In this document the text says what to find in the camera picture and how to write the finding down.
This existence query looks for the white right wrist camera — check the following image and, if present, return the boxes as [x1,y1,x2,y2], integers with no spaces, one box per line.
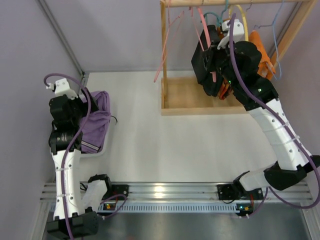
[217,19,245,50]

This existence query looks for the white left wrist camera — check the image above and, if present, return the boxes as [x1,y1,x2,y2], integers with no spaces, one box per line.
[46,78,79,100]

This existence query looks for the blue wire hanger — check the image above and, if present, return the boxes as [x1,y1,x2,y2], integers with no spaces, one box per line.
[253,0,285,81]

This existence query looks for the pink plastic hanger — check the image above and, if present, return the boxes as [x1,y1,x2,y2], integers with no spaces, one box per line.
[188,6,211,52]

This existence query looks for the grey slotted cable duct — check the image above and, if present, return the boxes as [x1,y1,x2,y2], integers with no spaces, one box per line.
[97,202,251,215]

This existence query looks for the orange patterned trousers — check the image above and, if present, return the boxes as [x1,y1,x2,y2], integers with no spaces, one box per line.
[217,79,233,100]

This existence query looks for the bright orange trousers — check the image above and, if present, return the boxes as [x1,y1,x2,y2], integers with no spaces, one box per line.
[248,30,276,81]

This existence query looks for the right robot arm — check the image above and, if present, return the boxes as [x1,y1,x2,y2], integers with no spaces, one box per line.
[203,40,320,192]

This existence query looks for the aluminium mounting rail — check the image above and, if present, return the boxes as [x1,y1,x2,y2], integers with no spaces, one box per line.
[40,181,313,203]

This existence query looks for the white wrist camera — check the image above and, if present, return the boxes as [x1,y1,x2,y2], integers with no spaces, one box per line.
[46,78,79,100]
[217,19,245,50]

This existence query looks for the white plastic basket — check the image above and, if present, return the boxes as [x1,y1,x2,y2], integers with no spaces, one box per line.
[79,94,112,158]

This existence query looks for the yellow plastic hanger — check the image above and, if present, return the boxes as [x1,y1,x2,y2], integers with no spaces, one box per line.
[227,4,249,42]

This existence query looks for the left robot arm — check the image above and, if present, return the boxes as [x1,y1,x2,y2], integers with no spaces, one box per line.
[46,95,112,240]

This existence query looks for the purple trousers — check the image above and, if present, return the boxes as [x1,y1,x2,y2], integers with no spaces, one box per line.
[78,90,112,154]

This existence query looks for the teal plastic hanger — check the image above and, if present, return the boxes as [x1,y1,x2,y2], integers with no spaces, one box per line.
[202,0,231,27]

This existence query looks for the pink wire hanger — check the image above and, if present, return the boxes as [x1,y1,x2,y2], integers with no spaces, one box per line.
[153,0,185,83]

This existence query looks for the wooden clothes rack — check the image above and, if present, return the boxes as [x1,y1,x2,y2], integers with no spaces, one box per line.
[161,0,317,116]

